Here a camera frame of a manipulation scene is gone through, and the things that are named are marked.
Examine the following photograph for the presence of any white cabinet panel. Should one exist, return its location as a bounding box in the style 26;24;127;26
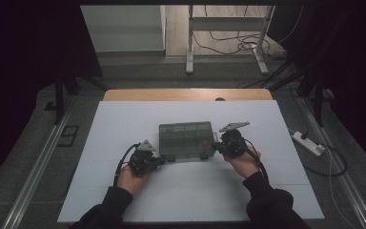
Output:
79;4;167;53

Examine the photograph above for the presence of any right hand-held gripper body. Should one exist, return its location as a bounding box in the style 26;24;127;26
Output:
218;120;252;158

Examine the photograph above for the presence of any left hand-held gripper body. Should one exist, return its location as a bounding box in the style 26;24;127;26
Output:
128;138;160;177

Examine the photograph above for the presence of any power strip black cable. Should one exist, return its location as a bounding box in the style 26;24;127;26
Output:
304;144;348;177

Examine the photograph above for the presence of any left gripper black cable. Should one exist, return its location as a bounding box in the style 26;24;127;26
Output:
112;142;141;189

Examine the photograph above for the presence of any person's right hand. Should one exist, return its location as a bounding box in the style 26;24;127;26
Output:
223;146;262;180

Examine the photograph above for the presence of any white table cover board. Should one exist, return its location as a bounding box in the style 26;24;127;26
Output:
56;100;326;223

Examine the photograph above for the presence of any tangle of floor cables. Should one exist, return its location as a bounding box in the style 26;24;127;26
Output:
192;4;304;60

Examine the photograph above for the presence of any wooden table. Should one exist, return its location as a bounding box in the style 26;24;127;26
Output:
103;88;274;102

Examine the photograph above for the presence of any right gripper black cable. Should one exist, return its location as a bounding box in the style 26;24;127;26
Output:
241;137;270;183

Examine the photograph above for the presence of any person's left hand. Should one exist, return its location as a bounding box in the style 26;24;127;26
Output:
116;163;153;196

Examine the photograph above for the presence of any clear grey plastic organizer box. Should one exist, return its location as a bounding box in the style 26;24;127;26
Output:
157;120;219;163

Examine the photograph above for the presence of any black metal stand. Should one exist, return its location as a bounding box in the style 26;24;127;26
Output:
266;60;336;128
43;71;110;126

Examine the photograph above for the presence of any white metal desk frame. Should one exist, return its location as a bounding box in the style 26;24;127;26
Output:
185;4;276;76

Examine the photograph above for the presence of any aluminium floor rail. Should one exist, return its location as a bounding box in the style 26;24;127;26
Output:
0;97;74;229
300;97;366;229

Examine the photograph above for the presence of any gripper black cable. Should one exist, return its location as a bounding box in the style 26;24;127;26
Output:
112;142;141;189
241;137;270;183

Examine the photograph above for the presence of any white power strip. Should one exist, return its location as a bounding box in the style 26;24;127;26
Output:
291;131;326;157

